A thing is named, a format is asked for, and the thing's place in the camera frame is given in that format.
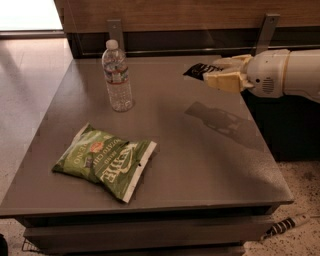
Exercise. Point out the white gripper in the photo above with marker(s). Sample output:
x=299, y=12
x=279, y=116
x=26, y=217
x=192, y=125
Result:
x=266, y=73

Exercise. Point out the black rxbar chocolate bar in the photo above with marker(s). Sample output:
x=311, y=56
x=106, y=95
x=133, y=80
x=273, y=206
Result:
x=197, y=70

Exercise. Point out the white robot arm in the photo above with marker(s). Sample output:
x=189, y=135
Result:
x=302, y=75

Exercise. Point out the green jalapeno chip bag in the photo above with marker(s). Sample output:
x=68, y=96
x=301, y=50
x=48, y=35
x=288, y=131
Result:
x=102, y=158

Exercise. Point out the clear plastic water bottle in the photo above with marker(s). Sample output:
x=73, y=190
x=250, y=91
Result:
x=116, y=75

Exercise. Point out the striped black white object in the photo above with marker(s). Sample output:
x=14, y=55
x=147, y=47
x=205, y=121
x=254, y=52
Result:
x=285, y=225

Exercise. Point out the right metal wall bracket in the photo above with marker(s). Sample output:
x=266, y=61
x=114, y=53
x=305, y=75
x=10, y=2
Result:
x=266, y=32

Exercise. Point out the metal wall bracket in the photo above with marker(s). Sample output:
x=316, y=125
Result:
x=266, y=32
x=116, y=32

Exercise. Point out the left metal wall bracket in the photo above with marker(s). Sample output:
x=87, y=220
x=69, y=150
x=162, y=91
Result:
x=116, y=32

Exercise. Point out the horizontal metal rail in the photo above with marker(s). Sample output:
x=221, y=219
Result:
x=212, y=51

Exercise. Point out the wire rack under table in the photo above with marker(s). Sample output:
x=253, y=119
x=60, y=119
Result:
x=27, y=246

